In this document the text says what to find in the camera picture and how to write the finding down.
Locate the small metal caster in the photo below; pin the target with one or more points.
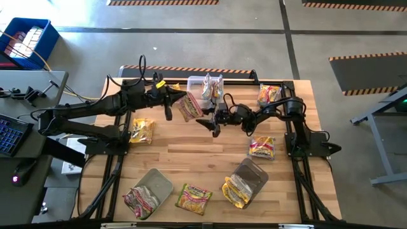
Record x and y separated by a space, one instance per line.
43 208

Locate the grey desk leg frame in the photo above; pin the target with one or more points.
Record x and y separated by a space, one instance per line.
381 152

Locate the dark smoky plastic bin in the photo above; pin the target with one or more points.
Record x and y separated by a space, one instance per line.
254 175

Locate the black aluminium table frame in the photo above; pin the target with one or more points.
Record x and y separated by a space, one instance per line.
297 191

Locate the black frame bracket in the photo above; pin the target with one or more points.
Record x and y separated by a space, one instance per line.
253 75

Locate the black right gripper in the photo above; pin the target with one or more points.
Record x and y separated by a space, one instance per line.
237 116

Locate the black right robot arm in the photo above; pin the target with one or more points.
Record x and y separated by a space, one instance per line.
300 127

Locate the blue-edged ramen pack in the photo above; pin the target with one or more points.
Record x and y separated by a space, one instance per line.
261 148
207 86
267 93
218 88

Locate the black support beam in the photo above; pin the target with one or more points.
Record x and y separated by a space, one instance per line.
63 152

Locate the small black gadget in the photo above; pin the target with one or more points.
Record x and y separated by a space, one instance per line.
12 91

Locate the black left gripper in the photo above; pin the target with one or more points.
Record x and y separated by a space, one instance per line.
157 97

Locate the black hazard-striped floor mat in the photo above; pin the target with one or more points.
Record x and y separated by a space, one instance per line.
349 4
206 75
159 2
365 74

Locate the black desk clamp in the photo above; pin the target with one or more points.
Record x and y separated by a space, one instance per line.
31 94

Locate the black computer mouse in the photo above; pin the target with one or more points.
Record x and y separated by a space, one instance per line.
23 170

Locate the yellow creamy chicken ramen pack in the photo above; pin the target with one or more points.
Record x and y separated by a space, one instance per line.
175 86
243 187
142 130
230 197

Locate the blue plastic crate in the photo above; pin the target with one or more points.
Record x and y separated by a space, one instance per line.
47 35

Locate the white pink box bundle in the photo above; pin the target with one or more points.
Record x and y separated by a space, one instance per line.
23 41

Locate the white cardboard box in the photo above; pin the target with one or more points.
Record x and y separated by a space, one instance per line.
72 165

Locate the black backlit keyboard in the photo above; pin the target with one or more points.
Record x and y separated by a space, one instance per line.
9 136

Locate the clear plastic bin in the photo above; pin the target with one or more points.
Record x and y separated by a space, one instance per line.
194 84

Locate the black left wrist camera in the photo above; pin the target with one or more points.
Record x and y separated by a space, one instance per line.
160 84

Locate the white plastic bin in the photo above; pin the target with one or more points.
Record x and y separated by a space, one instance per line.
159 186

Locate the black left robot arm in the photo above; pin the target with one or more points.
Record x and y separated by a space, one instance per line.
79 111

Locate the grey side table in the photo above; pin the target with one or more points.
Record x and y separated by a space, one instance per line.
19 203

